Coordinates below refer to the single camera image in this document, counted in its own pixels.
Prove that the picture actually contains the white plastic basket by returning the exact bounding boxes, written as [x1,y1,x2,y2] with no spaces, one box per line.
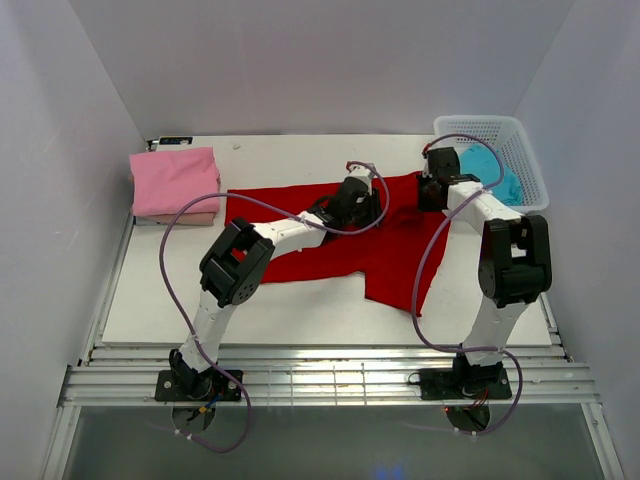
[433,115,549,213]

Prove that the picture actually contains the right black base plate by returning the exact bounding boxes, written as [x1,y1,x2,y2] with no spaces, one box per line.
[408,367,512,400]

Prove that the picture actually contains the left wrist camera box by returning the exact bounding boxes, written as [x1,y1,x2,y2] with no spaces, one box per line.
[346,161,376,186]

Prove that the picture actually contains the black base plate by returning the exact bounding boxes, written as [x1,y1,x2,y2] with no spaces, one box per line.
[154,369,242,403]
[408,367,512,400]

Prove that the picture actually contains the pink folded t shirt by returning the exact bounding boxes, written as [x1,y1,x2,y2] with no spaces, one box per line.
[129,147,220,217]

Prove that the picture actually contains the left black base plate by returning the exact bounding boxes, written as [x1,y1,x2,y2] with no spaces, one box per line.
[154,369,242,403]

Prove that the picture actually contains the red t shirt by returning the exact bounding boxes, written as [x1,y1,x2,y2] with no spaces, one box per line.
[225,173,449,313]

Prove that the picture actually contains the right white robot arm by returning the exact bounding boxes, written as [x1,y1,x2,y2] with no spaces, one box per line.
[417,146,552,400]

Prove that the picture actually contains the black label device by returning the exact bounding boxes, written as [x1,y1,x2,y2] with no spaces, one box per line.
[147,136,193,151]

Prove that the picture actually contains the blue t shirt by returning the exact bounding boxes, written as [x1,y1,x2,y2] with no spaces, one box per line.
[459,144,524,207]

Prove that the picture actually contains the aluminium frame rails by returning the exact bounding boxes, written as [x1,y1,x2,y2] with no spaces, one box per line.
[42,225,624,479]

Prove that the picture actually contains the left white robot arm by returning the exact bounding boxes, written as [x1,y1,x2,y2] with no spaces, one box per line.
[169,173,388,400]

